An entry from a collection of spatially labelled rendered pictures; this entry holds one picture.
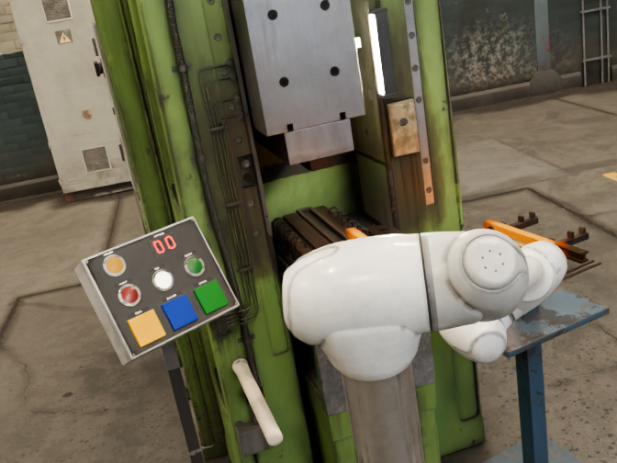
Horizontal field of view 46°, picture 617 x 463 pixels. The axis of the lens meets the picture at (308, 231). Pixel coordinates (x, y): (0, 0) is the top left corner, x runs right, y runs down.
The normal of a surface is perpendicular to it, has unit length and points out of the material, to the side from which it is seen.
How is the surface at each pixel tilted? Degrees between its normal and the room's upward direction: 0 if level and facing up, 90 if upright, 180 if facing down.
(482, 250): 59
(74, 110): 90
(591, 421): 0
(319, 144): 90
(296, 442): 90
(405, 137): 90
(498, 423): 0
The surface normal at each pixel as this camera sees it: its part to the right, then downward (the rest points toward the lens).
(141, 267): 0.50, -0.34
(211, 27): 0.29, 0.28
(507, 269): -0.06, -0.30
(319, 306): -0.38, 0.14
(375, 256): -0.18, -0.60
